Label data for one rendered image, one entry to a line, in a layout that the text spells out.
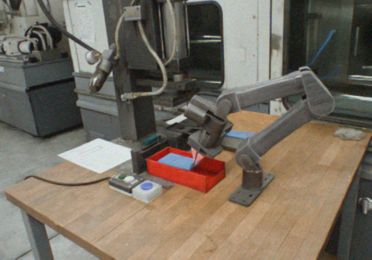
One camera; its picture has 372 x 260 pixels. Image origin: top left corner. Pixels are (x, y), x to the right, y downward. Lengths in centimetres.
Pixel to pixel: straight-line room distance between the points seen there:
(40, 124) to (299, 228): 377
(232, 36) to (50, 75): 291
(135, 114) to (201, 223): 67
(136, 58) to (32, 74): 298
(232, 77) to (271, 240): 119
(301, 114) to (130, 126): 80
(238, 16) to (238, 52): 19
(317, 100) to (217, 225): 42
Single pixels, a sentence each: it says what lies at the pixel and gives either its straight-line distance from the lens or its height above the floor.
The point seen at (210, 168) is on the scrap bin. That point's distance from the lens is 110.
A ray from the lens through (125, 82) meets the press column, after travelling 137.
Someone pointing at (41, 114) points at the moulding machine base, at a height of 35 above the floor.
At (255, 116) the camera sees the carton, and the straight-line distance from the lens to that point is 150.
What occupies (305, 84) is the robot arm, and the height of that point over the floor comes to 125.
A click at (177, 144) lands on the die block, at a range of 122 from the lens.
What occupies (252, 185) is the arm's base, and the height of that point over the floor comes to 93.
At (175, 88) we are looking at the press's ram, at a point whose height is 116.
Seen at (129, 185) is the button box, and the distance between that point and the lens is 103.
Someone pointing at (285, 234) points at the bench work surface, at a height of 90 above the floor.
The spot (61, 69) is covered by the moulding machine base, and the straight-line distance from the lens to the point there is 435.
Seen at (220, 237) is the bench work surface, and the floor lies 90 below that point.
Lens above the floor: 144
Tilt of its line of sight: 19 degrees down
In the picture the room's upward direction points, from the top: 4 degrees counter-clockwise
